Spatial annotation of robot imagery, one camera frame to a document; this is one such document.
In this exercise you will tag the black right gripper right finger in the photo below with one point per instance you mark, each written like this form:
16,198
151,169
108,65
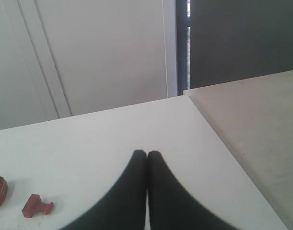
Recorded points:
171,206

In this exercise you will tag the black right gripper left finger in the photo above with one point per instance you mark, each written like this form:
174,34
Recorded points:
123,207

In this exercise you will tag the red stamp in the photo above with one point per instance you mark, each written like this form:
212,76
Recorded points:
35,205

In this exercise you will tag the beige side table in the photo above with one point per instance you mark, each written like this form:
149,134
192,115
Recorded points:
254,119

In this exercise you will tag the white cabinet doors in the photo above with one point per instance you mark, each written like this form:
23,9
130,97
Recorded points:
60,58

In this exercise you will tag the dark window frame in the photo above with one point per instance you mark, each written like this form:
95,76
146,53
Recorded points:
220,41

